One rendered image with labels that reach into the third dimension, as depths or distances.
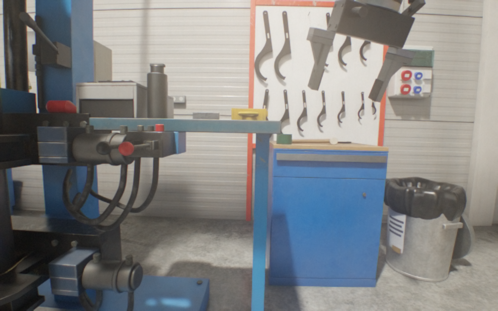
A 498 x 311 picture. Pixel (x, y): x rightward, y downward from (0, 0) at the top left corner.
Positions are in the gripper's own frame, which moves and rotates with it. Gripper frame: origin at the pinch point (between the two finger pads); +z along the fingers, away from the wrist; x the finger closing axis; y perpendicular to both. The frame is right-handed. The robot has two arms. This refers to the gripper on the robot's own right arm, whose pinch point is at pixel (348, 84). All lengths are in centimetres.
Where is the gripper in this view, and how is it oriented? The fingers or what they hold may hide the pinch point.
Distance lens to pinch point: 51.7
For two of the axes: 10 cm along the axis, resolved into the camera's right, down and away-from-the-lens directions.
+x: 9.8, 1.2, 1.6
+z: -1.8, 8.6, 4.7
